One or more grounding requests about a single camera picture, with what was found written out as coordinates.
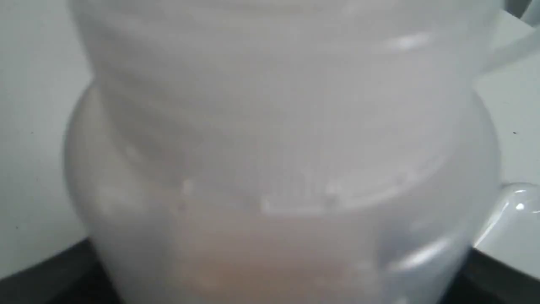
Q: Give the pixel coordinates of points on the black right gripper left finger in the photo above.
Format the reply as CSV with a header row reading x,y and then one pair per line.
x,y
75,276

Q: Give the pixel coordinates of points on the translucent plastic squeeze bottle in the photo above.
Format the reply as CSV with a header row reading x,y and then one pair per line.
x,y
285,151

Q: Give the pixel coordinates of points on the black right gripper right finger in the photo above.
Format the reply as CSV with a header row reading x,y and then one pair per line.
x,y
483,280

